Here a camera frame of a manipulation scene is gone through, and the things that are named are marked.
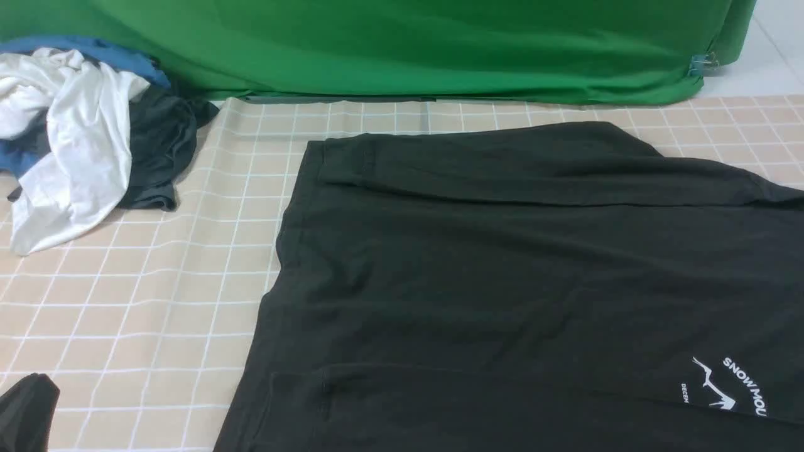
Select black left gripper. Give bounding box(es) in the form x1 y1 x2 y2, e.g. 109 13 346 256
1 373 60 451

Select dark gray long-sleeve shirt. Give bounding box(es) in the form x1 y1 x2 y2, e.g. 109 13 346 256
214 121 803 451

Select white crumpled shirt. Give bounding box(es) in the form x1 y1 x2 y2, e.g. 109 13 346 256
1 48 150 256

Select beige checkered tablecloth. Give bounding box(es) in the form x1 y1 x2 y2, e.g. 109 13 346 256
1 95 803 451

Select blue crumpled garment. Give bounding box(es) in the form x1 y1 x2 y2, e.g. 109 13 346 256
1 35 171 177

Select dark teal crumpled garment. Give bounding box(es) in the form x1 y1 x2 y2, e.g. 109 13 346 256
117 85 219 212

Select green backdrop cloth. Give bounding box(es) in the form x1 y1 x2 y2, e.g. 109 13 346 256
2 1 756 105

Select blue binder clip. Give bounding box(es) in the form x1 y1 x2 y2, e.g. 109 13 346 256
687 52 720 77

